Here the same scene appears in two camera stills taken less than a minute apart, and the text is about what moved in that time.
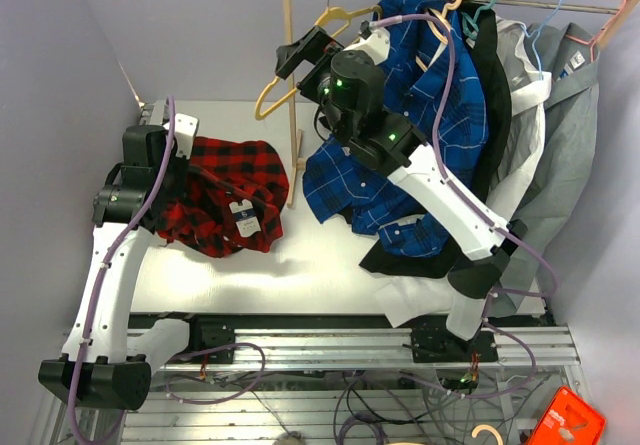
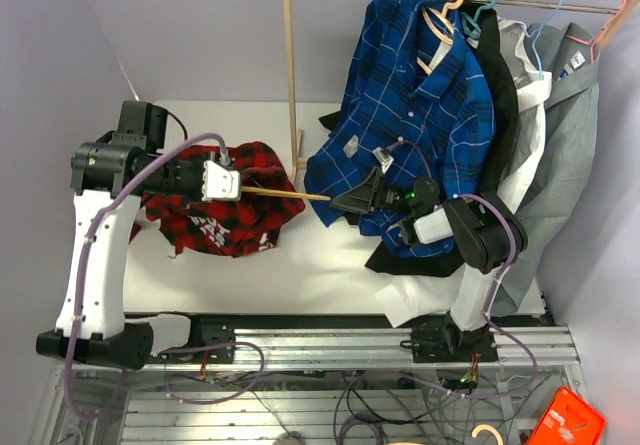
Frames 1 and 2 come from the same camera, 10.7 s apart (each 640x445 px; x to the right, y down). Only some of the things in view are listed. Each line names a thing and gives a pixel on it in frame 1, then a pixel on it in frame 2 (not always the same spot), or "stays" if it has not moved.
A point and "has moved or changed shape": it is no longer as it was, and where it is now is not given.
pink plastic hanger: [591, 43] stays
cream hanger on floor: [489, 428] stays
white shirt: [427, 298] stays
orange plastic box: [569, 420] stays
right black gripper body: [315, 85] to [392, 197]
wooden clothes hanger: [330, 14] to [269, 193]
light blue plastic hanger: [537, 32] stays
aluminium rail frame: [479, 385] stays
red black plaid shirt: [196, 208] has moved or changed shape
